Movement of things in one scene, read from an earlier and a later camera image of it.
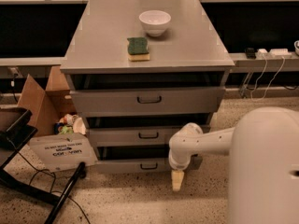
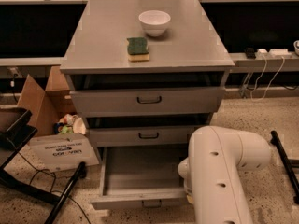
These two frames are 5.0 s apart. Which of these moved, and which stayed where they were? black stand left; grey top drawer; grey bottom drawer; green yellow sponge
Moved: grey bottom drawer
Stayed: grey top drawer; green yellow sponge; black stand left
